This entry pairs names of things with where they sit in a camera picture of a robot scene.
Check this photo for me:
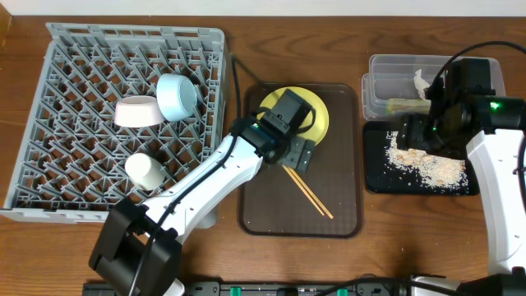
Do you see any yellow green wrapper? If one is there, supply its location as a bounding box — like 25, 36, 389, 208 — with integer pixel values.
385, 99, 431, 116

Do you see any black tray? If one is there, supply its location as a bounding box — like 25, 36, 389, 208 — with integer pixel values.
362, 121, 479, 196

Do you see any brown serving tray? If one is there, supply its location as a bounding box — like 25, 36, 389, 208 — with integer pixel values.
238, 83, 363, 238

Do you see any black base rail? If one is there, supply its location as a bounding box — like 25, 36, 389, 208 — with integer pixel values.
81, 279, 412, 296

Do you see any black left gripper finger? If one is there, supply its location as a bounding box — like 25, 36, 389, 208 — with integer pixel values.
296, 140, 316, 173
283, 136, 305, 169

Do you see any white tissue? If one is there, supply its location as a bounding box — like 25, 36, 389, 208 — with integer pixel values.
413, 69, 430, 100

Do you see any light blue bowl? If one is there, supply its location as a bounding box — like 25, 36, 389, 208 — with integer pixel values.
156, 73, 197, 122

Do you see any rice pile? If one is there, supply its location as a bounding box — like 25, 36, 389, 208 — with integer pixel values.
385, 132, 468, 190

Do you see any white cup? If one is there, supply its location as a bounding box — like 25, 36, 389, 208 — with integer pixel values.
124, 153, 164, 191

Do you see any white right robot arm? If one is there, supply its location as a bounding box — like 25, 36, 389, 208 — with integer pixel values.
397, 58, 525, 295

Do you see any clear plastic bin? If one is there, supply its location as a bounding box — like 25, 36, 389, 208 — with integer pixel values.
361, 53, 507, 123

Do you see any pink bowl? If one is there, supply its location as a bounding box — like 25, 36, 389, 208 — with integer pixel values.
114, 95, 165, 127

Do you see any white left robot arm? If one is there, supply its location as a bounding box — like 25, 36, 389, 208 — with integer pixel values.
89, 87, 328, 295

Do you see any grey dishwasher rack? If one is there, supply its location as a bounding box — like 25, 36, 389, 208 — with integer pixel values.
1, 23, 229, 224

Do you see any wooden chopstick right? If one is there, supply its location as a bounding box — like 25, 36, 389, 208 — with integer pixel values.
289, 168, 334, 219

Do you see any yellow plate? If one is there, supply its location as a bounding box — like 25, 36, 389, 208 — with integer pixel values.
260, 86, 330, 145

